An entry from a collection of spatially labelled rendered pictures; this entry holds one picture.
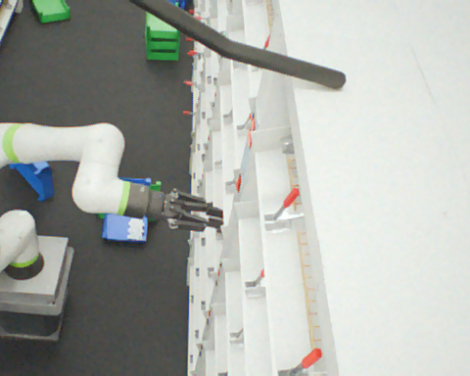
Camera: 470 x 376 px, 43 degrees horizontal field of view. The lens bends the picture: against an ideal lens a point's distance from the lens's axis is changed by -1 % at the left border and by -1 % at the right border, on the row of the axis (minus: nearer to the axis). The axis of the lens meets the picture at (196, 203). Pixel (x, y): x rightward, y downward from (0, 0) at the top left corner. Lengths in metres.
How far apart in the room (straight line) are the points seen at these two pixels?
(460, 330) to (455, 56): 0.50
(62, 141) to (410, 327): 1.20
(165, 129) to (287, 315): 2.58
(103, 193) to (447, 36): 0.88
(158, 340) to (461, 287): 1.97
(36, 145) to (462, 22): 1.12
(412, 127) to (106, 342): 1.92
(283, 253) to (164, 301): 1.74
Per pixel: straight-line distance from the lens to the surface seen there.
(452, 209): 0.74
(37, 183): 3.08
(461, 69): 0.98
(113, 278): 2.69
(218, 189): 1.79
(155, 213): 1.55
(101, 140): 1.53
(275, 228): 0.95
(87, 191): 1.51
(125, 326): 2.57
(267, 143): 1.07
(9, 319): 2.46
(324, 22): 0.98
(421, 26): 1.05
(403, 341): 0.60
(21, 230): 2.12
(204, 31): 0.77
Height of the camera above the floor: 2.23
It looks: 48 degrees down
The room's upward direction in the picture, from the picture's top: 9 degrees clockwise
